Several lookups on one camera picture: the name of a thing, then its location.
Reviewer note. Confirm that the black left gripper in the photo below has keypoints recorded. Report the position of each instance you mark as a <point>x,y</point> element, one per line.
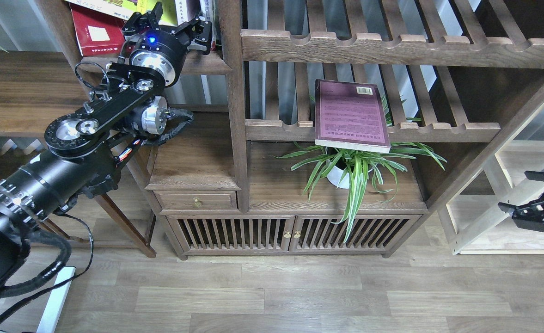
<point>165,50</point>

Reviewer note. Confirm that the white and red book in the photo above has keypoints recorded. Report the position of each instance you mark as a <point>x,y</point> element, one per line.
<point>208,12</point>

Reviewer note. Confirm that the purple book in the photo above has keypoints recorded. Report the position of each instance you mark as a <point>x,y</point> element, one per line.
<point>350,115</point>

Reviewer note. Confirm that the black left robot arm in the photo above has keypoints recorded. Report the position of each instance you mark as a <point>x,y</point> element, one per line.
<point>88,148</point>

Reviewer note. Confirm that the light wooden shelf unit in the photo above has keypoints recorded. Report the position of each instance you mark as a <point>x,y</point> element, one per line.
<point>472,221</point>

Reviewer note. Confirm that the dark wooden bookshelf cabinet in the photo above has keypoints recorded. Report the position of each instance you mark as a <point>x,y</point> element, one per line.
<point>459,76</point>

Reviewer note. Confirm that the dark wooden side table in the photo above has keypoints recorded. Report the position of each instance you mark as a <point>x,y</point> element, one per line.
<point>37,87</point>

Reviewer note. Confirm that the small wooden drawer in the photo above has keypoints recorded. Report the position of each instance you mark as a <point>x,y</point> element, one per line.
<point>197,200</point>

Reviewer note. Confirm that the right slatted cabinet door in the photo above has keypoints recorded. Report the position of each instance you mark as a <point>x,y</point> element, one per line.
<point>370,234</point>

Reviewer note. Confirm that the slatted cabinet door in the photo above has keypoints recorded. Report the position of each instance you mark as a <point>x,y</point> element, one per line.
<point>233,235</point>
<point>370,234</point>

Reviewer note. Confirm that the green spider plant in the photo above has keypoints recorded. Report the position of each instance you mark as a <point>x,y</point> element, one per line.
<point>366,171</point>

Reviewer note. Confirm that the white plant pot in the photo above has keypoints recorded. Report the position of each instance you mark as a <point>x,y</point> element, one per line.
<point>335,174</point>

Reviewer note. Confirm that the left slatted cabinet door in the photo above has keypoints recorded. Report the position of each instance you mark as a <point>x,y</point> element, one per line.
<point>233,235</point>

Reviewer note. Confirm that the white metal bar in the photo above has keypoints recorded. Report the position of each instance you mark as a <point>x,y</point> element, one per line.
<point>56,300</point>

